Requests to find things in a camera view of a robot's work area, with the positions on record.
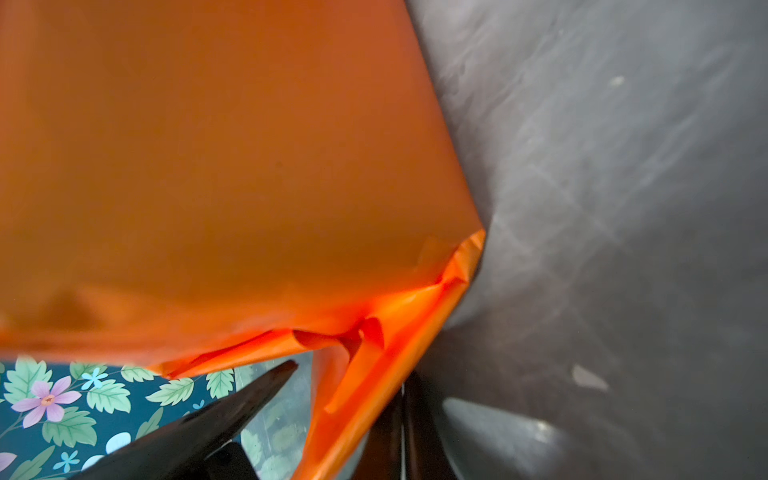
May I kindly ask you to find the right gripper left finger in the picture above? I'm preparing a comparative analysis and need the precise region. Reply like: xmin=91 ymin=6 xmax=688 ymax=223
xmin=351 ymin=391 xmax=403 ymax=480

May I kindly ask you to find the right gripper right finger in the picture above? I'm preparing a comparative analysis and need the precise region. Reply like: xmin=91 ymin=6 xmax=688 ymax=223
xmin=403 ymin=373 xmax=458 ymax=480

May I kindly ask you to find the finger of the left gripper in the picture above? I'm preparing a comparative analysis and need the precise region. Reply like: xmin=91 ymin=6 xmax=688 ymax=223
xmin=74 ymin=360 xmax=298 ymax=480

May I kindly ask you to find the yellow orange wrapping paper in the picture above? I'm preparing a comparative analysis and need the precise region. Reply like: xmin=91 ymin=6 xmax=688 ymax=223
xmin=1 ymin=1 xmax=486 ymax=479

